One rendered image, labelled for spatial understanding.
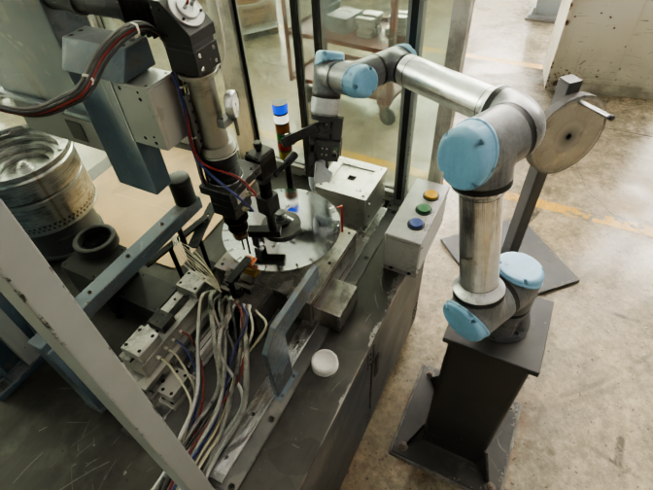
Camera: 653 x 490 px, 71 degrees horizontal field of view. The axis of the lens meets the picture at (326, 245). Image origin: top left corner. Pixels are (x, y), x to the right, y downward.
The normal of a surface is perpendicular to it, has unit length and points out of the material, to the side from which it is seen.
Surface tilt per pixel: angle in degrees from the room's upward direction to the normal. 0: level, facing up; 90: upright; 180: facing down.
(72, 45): 59
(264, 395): 0
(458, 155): 83
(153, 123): 90
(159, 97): 90
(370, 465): 0
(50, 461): 0
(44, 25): 90
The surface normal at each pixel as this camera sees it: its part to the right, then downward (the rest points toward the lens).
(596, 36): -0.29, 0.70
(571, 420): -0.04, -0.69
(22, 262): 0.89, 0.29
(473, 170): -0.82, 0.35
